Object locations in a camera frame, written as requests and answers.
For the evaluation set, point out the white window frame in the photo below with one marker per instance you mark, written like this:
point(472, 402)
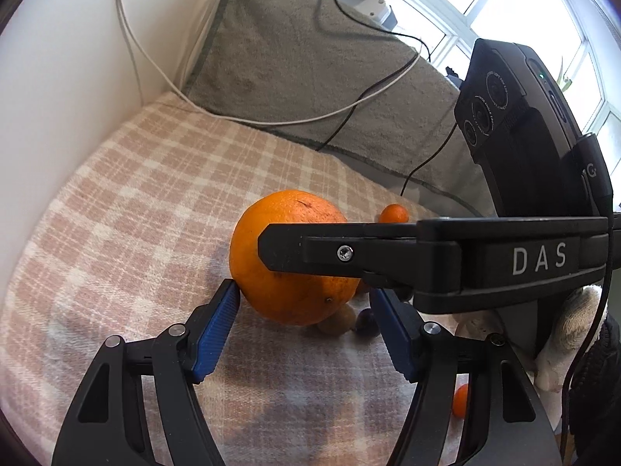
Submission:
point(458, 34)

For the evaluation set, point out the dark cloth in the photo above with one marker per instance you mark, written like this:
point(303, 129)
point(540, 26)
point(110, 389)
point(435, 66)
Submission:
point(601, 398)

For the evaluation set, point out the large orange with dark marks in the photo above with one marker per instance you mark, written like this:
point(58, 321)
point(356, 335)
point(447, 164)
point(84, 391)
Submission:
point(286, 208)

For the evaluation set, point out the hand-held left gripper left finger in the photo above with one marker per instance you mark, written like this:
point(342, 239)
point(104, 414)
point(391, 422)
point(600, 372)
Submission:
point(216, 337)

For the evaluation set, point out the brown longan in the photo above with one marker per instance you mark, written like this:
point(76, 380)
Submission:
point(334, 324)

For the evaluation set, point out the green spider plant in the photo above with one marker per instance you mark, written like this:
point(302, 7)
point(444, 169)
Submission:
point(563, 75)

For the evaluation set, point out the grey towel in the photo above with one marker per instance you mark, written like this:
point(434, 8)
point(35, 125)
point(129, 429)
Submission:
point(291, 58)

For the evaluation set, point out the person's right hand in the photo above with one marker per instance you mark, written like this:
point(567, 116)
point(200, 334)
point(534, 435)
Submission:
point(577, 315)

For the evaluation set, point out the white charger plug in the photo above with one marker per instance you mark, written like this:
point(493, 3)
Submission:
point(378, 7)

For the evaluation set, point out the pink plaid blanket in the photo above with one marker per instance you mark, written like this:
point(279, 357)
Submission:
point(121, 204)

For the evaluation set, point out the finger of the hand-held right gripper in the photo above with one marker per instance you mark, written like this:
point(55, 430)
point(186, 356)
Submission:
point(310, 247)

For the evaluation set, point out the small tangerine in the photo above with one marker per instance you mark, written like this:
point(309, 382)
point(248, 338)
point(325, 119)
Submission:
point(461, 400)
point(393, 213)

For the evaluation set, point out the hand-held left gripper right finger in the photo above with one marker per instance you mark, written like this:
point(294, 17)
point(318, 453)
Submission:
point(395, 342)

